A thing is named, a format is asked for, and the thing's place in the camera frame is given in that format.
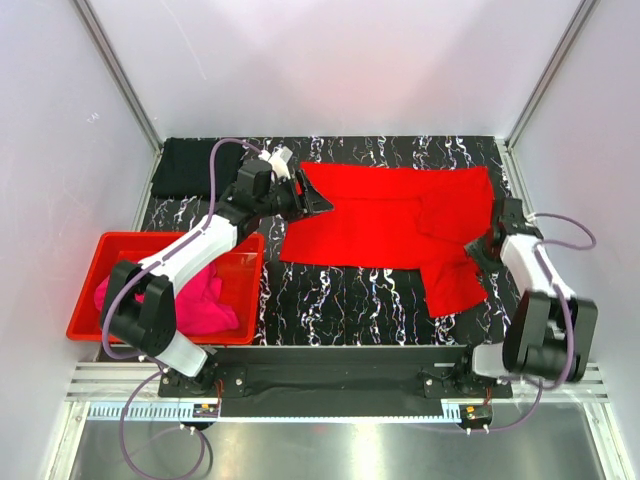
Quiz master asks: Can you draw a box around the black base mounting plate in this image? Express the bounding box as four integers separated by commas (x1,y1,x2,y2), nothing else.
158,346,513,421

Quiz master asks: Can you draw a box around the purple cable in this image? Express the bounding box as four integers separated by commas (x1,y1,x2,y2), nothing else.
489,213,599,436
99,138,266,474

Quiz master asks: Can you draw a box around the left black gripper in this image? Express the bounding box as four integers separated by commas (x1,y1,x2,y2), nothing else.
256,171,334,225

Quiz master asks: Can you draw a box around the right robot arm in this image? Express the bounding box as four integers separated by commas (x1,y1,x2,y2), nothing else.
449,198,598,397

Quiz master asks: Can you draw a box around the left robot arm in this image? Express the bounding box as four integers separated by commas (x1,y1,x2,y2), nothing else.
101,159,334,396

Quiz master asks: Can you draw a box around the folded black t shirt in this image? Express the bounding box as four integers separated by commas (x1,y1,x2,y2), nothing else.
151,138,245,200

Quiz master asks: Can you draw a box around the pink t shirt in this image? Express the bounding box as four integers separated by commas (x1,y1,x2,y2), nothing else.
93,264,240,336

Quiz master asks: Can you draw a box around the aluminium frame rail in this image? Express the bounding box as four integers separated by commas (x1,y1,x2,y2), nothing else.
67,362,609,424

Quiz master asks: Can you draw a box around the left connector box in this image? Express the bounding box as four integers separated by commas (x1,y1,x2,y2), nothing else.
193,403,220,418

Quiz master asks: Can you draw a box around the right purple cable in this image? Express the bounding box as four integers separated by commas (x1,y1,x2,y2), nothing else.
489,213,599,436

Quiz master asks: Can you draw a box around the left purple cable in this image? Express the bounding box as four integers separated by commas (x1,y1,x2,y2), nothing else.
99,138,266,474

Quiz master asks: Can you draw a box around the right connector box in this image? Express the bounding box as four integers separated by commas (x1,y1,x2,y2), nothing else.
461,404,493,424

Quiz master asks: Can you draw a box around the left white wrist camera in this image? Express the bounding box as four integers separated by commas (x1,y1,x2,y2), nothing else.
259,147,293,179

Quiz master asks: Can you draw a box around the red t shirt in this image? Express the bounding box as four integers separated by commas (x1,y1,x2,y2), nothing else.
280,162,494,317

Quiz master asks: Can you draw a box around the red plastic bin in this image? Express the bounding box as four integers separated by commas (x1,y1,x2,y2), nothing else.
66,232,264,345

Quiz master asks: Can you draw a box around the connector box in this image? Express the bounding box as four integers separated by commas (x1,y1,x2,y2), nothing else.
461,404,493,424
193,403,220,418

